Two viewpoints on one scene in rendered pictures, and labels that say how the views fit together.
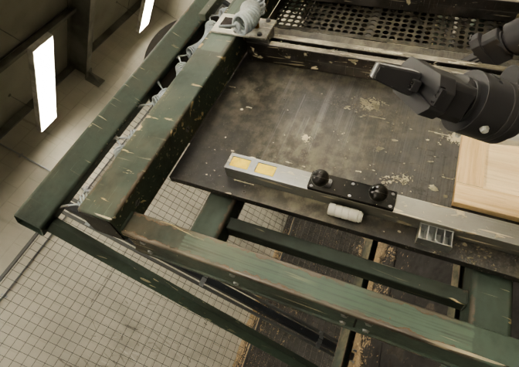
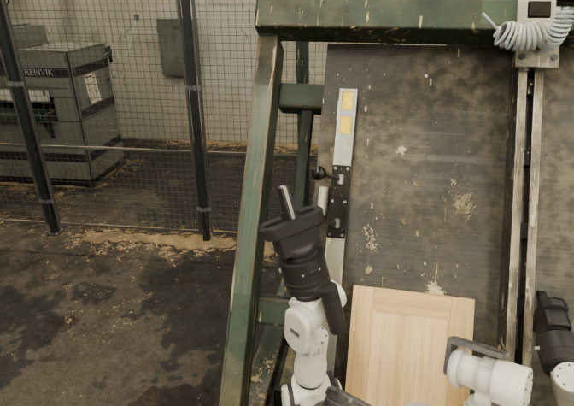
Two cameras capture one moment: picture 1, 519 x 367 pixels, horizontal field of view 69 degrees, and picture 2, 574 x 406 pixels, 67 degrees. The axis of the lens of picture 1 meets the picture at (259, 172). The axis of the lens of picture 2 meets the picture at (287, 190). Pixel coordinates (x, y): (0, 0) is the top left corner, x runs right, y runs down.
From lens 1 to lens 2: 0.71 m
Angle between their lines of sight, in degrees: 43
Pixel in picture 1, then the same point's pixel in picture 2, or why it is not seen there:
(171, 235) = (265, 73)
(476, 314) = (274, 303)
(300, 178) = (342, 156)
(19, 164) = not seen: outside the picture
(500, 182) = (383, 324)
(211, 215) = (306, 94)
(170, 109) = (380, 11)
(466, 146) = (418, 297)
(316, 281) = (254, 190)
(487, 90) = (289, 266)
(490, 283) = not seen: hidden behind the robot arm
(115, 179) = (290, 7)
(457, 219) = not seen: hidden behind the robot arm
